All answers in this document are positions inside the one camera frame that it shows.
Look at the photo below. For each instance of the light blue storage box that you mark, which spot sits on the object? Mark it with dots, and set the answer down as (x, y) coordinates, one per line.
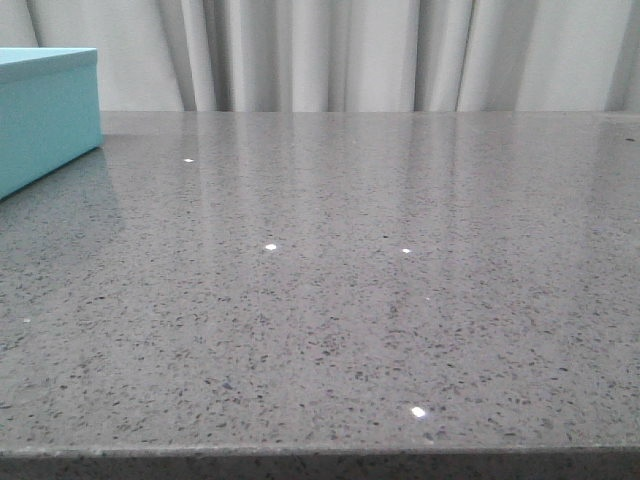
(50, 111)

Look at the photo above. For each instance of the grey pleated curtain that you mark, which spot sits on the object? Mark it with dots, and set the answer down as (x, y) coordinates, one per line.
(360, 56)

